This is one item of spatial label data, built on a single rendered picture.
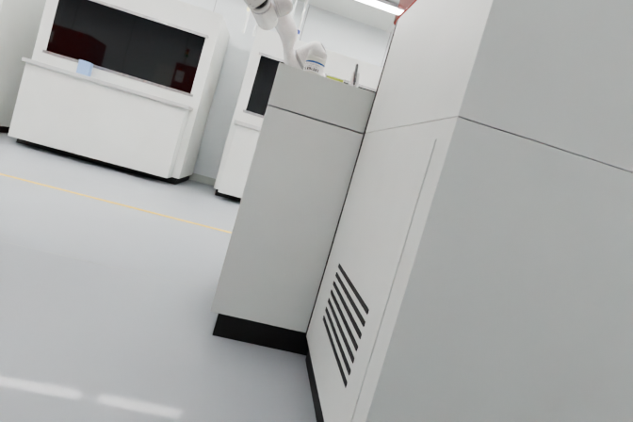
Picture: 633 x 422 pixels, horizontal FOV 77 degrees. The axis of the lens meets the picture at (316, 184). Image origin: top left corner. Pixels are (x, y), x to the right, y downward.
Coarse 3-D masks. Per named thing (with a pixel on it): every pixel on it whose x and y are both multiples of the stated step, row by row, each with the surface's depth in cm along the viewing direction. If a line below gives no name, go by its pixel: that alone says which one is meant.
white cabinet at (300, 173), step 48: (288, 144) 137; (336, 144) 139; (288, 192) 138; (336, 192) 140; (240, 240) 138; (288, 240) 140; (240, 288) 139; (288, 288) 141; (240, 336) 141; (288, 336) 143
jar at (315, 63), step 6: (312, 54) 142; (318, 54) 142; (324, 54) 143; (306, 60) 144; (312, 60) 142; (318, 60) 142; (324, 60) 144; (306, 66) 143; (312, 66) 142; (318, 66) 142; (324, 66) 145; (312, 72) 142; (318, 72) 143
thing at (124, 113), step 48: (48, 0) 428; (96, 0) 433; (144, 0) 439; (48, 48) 432; (96, 48) 437; (144, 48) 443; (192, 48) 449; (48, 96) 416; (96, 96) 421; (144, 96) 424; (192, 96) 454; (48, 144) 419; (96, 144) 425; (144, 144) 431; (192, 144) 484
